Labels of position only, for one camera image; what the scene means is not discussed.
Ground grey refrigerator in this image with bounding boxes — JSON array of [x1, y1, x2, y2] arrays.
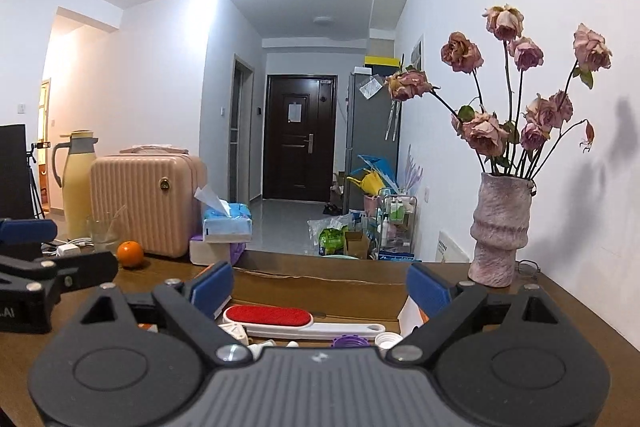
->
[[344, 71, 402, 214]]

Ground red and white lint brush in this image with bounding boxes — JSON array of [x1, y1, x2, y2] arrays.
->
[[222, 305, 387, 341]]

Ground red cardboard box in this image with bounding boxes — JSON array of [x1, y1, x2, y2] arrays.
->
[[135, 264, 432, 349]]

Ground pink ribbed suitcase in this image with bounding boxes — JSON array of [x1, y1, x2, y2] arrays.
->
[[90, 147, 209, 259]]

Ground dark brown door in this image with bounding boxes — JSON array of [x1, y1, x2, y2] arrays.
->
[[263, 74, 337, 202]]

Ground wire storage trolley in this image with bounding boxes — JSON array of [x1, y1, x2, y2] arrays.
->
[[374, 188, 419, 259]]

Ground black paper bag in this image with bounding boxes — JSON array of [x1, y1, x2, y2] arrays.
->
[[0, 123, 29, 221]]

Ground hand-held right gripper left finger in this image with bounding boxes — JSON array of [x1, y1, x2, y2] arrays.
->
[[80, 260, 253, 364]]

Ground yellow watering can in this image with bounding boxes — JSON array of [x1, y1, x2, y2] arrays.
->
[[346, 172, 384, 196]]

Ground purple and white tissue package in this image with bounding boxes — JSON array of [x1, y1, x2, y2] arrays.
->
[[189, 234, 247, 266]]

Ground green plastic bag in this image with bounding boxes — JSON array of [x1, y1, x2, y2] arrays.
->
[[307, 216, 352, 256]]

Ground phone tripod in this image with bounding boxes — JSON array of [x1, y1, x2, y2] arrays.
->
[[27, 141, 52, 219]]

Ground white power adapter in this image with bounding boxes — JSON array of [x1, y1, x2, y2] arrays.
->
[[42, 241, 96, 259]]

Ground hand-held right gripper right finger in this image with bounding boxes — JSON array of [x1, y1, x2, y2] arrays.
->
[[391, 263, 561, 364]]

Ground beige charger plug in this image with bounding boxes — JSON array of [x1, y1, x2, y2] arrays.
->
[[219, 321, 249, 346]]

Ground yellow thermos jug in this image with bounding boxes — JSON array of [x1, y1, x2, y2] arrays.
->
[[52, 131, 101, 241]]

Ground dried pink roses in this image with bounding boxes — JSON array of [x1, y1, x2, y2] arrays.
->
[[384, 4, 614, 182]]

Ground clear glass cup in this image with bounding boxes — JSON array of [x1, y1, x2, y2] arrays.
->
[[86, 206, 122, 256]]

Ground folded umbrella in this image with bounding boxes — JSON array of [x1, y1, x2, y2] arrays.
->
[[384, 101, 401, 141]]

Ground purple bottle cap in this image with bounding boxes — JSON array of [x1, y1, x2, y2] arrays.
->
[[331, 334, 374, 349]]

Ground yellow box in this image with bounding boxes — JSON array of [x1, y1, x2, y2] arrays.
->
[[363, 55, 404, 76]]

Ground pink textured vase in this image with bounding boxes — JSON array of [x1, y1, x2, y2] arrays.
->
[[467, 172, 537, 289]]

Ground small brown cardboard box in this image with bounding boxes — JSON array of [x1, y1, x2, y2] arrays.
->
[[343, 230, 371, 259]]

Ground blue folding rack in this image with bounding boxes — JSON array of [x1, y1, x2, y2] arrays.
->
[[357, 153, 401, 194]]

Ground white wall heater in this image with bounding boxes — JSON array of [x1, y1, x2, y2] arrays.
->
[[435, 230, 472, 264]]

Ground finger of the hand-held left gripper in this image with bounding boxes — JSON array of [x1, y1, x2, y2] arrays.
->
[[0, 252, 120, 295], [0, 218, 59, 258]]

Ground white bottle cap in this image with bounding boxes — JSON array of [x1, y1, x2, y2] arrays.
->
[[375, 332, 404, 351]]

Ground orange fruit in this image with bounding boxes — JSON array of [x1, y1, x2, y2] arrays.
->
[[117, 240, 145, 269]]

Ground blue tissue pack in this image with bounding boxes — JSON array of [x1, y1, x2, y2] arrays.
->
[[194, 185, 254, 244]]

